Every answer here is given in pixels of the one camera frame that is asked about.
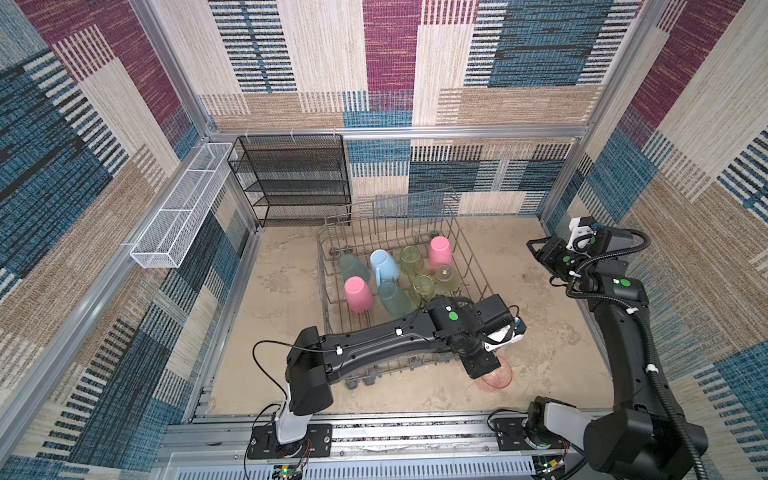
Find pink translucent cup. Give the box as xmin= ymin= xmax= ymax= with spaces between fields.
xmin=476 ymin=356 xmax=514 ymax=392

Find yellow-green translucent cup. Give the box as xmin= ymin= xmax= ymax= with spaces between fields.
xmin=434 ymin=264 xmax=462 ymax=296

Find pink plastic cup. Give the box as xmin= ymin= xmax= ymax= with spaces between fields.
xmin=428 ymin=235 xmax=453 ymax=270

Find green translucent cup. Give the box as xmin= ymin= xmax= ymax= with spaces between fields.
xmin=400 ymin=245 xmax=424 ymax=278

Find light blue mug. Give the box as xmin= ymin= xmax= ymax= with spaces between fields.
xmin=369 ymin=249 xmax=400 ymax=286

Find magenta pink cup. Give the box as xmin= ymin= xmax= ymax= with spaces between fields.
xmin=344 ymin=276 xmax=374 ymax=313

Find teal translucent cup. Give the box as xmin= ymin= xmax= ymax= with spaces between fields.
xmin=338 ymin=253 xmax=371 ymax=282

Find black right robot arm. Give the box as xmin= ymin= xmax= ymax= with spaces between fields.
xmin=524 ymin=217 xmax=708 ymax=479

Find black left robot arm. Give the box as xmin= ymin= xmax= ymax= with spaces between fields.
xmin=275 ymin=294 xmax=527 ymax=445

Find black mesh shelf unit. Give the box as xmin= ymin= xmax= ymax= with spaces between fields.
xmin=229 ymin=134 xmax=352 ymax=227

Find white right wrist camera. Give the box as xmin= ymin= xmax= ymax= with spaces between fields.
xmin=567 ymin=216 xmax=599 ymax=253

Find black corrugated cable conduit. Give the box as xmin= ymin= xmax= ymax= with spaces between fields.
xmin=563 ymin=227 xmax=709 ymax=480

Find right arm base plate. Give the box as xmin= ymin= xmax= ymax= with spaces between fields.
xmin=490 ymin=417 xmax=564 ymax=451

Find aluminium front rail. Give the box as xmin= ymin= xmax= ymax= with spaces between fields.
xmin=150 ymin=409 xmax=604 ymax=479

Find grey wire dish rack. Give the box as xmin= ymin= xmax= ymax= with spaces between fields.
xmin=317 ymin=189 xmax=526 ymax=389

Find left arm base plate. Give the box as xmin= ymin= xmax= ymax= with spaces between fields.
xmin=245 ymin=423 xmax=333 ymax=460

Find white wire wall basket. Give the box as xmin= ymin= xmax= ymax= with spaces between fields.
xmin=130 ymin=143 xmax=233 ymax=269

